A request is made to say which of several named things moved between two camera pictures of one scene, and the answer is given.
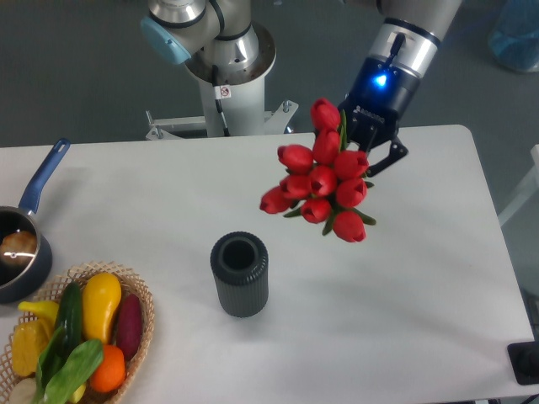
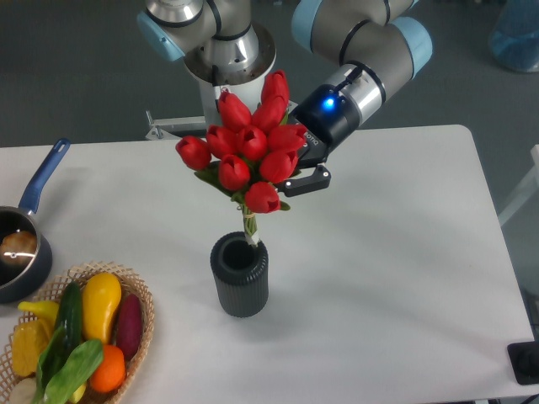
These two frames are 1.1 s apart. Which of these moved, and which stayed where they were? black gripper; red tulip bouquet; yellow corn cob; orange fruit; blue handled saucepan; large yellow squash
Moved: red tulip bouquet; black gripper
Stayed: blue handled saucepan; large yellow squash; orange fruit; yellow corn cob
